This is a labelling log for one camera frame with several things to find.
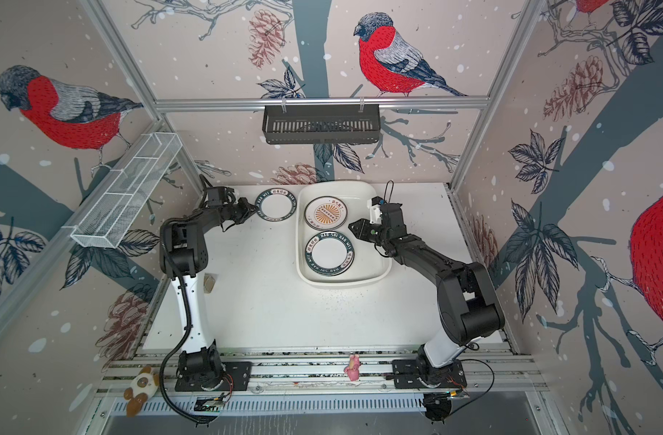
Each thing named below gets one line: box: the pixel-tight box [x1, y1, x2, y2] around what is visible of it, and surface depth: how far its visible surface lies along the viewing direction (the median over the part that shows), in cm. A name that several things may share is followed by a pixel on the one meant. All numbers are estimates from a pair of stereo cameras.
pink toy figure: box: [344, 353, 363, 382], surface depth 75 cm
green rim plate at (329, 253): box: [304, 231, 356, 277], surface depth 100 cm
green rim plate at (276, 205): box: [255, 187, 298, 223], surface depth 116 cm
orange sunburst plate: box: [303, 195, 348, 232], surface depth 112 cm
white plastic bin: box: [295, 180, 394, 289], surface depth 100 cm
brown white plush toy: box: [123, 366, 160, 418], surface depth 71 cm
